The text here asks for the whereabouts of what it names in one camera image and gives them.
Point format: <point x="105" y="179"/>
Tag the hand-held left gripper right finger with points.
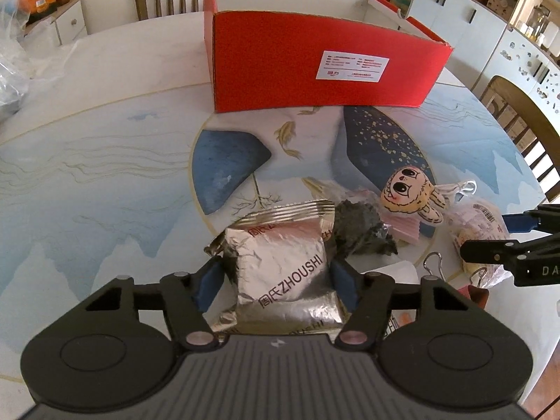
<point x="344" y="283"/>

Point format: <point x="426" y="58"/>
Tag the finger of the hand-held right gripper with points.
<point x="516" y="223"/>
<point x="490" y="252"/>

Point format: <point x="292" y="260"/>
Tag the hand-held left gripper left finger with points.
<point x="205" y="286"/>

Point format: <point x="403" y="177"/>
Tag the clear bag with bread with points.
<point x="479" y="223"/>

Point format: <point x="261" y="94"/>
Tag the pink binder clip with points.
<point x="476" y="297"/>

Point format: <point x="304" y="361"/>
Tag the dark grey cloth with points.
<point x="358" y="227"/>

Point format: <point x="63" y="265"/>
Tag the silver foil snack packet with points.
<point x="280" y="271"/>

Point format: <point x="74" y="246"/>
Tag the yellow plush doll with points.
<point x="404" y="188"/>

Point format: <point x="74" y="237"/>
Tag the red cardboard box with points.
<point x="271" y="61"/>

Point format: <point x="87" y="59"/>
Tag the painted marble desktop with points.
<point x="131" y="162"/>

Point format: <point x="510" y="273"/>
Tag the white paper sheet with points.
<point x="393" y="271"/>

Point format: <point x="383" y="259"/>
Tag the pink striped packet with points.
<point x="407" y="229"/>

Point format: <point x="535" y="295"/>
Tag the white cabinet with stickers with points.
<point x="516" y="57"/>

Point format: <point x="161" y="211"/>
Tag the tall white cabinet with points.
<point x="455" y="26"/>

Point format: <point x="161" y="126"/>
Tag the clear plastic bags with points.
<point x="17" y="61"/>

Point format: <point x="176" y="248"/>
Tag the small white drawer cabinet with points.
<point x="72" y="22"/>

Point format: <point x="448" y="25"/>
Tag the wooden wall shelf unit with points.
<point x="538" y="4"/>

